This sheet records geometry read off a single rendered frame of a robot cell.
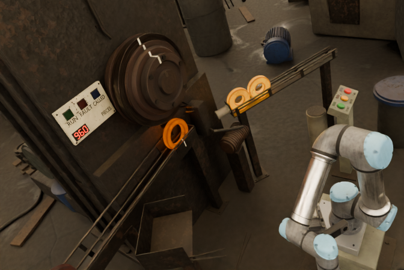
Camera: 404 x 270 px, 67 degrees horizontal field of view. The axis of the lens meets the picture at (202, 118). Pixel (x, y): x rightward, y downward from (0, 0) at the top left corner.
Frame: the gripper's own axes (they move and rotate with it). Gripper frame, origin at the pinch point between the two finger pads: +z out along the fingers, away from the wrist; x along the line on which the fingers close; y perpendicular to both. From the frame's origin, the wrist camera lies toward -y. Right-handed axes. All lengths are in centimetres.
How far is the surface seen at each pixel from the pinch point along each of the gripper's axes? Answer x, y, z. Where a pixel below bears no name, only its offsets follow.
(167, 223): -7, 69, -5
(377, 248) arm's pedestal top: 26.1, -21.7, -6.0
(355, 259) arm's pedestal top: 26.1, -11.0, -10.6
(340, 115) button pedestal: -6, -25, 57
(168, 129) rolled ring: -32, 68, 38
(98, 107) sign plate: -62, 89, 20
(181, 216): -7, 62, -3
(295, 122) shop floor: 45, -3, 133
